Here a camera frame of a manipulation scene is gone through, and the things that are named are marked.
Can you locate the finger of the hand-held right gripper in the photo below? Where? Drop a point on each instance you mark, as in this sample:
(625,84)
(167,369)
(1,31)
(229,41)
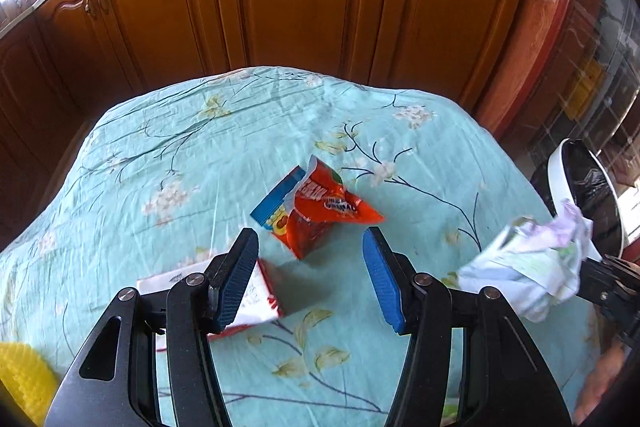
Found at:
(602,279)

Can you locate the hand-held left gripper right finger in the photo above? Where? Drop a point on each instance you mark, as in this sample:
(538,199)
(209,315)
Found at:
(382,277)

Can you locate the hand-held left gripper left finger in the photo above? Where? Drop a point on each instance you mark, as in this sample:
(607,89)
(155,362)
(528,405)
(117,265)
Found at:
(235,277)

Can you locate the red and white carton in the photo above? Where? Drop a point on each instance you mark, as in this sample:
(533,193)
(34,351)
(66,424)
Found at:
(252,304)

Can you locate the white printed wrapper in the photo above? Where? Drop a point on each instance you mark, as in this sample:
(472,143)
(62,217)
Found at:
(525,267)

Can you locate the orange and blue snack packet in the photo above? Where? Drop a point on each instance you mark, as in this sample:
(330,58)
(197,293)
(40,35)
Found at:
(320,212)

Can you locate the white rimmed bin with black bag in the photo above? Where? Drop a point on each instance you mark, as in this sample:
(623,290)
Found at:
(590,187)

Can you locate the person's right hand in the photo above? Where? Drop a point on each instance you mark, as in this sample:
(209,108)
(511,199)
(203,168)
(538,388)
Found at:
(600,382)

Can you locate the teal floral tablecloth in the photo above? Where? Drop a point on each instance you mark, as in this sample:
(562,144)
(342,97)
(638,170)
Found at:
(200,167)

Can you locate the glass door display cabinet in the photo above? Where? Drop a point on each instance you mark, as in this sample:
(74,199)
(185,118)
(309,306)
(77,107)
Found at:
(585,47)

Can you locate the yellow foam fruit net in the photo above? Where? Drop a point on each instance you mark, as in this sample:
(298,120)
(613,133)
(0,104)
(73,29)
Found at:
(25,382)

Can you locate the wooden base cabinets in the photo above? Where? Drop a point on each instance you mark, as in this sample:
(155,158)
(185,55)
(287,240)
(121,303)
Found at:
(300,2)

